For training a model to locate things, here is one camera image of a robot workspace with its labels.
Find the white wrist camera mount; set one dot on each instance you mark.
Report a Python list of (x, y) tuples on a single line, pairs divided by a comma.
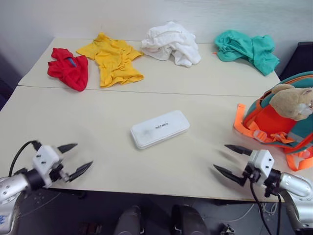
[(44, 156), (261, 162)]

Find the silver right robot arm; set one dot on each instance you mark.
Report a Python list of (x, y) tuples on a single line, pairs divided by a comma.
[(293, 186)]

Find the yellow crumpled garment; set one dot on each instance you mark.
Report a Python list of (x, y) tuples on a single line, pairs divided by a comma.
[(115, 61)]

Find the white rectangular case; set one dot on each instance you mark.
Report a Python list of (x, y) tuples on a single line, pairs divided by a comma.
[(160, 128)]

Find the teal and orange backpack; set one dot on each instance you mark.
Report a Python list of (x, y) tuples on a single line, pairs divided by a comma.
[(274, 127)]

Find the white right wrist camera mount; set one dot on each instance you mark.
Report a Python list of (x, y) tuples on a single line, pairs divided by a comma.
[(261, 162)]

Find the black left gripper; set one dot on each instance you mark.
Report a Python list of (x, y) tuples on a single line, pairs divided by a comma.
[(56, 174)]

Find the white crumpled garment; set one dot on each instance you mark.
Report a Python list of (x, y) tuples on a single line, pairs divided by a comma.
[(173, 44)]

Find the red crumpled garment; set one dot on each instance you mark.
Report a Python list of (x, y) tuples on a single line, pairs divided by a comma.
[(69, 71)]

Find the black chair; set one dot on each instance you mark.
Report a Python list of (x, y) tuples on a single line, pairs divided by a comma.
[(299, 61)]

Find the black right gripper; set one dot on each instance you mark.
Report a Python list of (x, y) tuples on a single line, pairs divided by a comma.
[(250, 174)]

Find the black rounded shape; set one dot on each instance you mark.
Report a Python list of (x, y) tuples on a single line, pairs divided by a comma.
[(188, 220)]

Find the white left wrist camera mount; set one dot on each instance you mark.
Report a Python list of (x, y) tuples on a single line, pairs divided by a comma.
[(44, 156)]

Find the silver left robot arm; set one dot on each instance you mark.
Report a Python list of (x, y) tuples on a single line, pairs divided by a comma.
[(11, 187)]

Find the brown plush toy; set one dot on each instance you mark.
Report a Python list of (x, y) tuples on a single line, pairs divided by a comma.
[(289, 102)]

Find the teal crumpled garment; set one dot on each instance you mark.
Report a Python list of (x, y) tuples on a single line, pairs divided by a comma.
[(244, 47)]

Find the dark grey rounded shape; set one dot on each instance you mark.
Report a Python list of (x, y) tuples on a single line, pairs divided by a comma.
[(128, 221)]

